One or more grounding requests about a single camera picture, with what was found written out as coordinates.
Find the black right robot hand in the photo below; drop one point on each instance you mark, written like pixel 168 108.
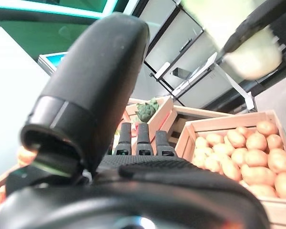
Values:
pixel 283 23

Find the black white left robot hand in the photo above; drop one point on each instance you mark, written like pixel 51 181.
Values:
pixel 97 83

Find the napa cabbage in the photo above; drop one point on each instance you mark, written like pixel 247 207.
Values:
pixel 252 59

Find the wooden artichoke crate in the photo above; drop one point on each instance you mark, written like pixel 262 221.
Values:
pixel 162 112

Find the white metal stand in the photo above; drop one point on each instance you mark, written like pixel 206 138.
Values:
pixel 238 88

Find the pile of potatoes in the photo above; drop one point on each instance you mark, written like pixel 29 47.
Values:
pixel 281 210

